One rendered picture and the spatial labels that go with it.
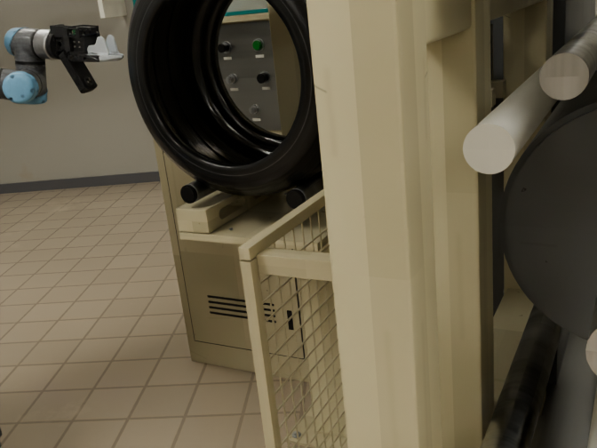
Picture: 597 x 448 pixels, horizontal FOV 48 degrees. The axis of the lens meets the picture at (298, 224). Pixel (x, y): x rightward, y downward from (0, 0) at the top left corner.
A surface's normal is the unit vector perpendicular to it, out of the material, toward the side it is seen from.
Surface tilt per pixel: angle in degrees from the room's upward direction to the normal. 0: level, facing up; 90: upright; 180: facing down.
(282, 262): 90
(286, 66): 90
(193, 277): 90
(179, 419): 0
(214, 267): 90
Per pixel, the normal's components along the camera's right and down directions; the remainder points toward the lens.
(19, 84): 0.20, 0.30
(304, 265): -0.45, 0.33
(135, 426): -0.10, -0.94
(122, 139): -0.08, 0.32
